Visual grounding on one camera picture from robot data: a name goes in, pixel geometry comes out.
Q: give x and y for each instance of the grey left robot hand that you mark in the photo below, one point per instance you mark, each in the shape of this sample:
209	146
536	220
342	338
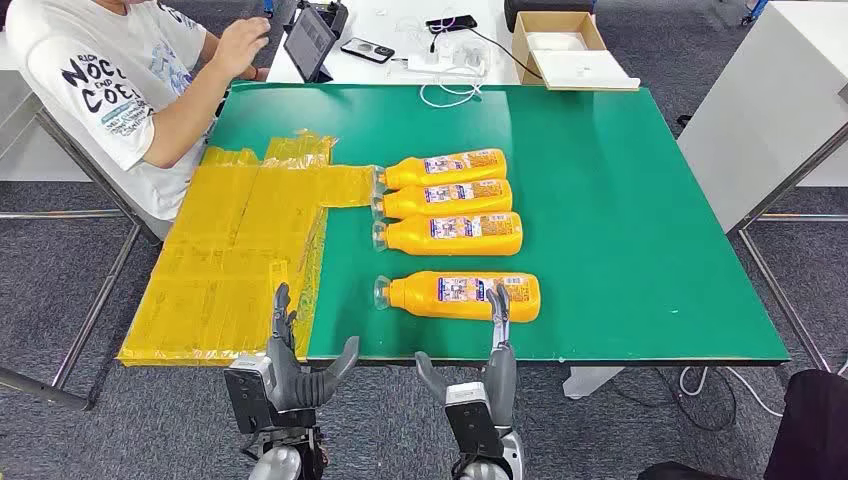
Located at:
291	384

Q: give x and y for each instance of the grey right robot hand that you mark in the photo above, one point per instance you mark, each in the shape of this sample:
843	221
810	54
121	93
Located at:
502	391

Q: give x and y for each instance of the person's right hand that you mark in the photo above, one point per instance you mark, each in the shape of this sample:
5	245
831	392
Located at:
242	43

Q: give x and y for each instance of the orange detergent bottle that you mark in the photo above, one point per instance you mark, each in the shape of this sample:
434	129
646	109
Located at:
411	238
424	298
404	202
411	173

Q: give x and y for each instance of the person's right forearm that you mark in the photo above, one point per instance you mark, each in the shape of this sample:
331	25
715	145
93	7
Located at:
185	112

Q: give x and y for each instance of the black tablet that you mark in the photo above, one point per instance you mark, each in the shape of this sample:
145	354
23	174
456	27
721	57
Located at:
308	43

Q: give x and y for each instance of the white table leg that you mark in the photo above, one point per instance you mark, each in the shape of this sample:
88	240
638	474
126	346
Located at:
590	383

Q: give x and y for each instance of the black device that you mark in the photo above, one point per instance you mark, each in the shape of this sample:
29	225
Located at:
331	14

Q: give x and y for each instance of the person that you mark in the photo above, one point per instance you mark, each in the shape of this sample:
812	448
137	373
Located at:
99	66

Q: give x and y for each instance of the white power strip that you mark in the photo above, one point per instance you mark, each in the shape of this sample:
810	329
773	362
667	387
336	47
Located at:
430	64

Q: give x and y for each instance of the white workbench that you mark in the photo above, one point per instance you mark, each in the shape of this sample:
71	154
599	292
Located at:
40	152
762	99

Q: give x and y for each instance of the white power adapter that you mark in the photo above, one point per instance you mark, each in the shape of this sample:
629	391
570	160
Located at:
475	52

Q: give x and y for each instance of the cardboard box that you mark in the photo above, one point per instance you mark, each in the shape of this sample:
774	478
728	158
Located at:
523	40

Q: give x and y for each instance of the white foam insert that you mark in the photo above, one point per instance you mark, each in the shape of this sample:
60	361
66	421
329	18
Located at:
556	42

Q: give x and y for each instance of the black chair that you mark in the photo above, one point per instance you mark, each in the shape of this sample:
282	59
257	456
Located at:
815	430

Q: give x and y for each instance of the white flat lid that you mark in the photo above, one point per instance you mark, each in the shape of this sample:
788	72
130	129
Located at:
590	69

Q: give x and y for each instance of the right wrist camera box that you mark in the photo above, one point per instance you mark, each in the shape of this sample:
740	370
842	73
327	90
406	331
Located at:
472	420

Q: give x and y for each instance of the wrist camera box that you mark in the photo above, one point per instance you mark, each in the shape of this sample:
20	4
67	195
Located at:
248	397
472	420

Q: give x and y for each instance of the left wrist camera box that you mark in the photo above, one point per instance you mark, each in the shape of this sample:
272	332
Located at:
248	397

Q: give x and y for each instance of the black smartphone round camera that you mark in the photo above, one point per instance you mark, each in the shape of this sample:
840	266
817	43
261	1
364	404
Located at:
368	50

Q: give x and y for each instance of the blue cart frame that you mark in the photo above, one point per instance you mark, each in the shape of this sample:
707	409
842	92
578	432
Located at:
755	8

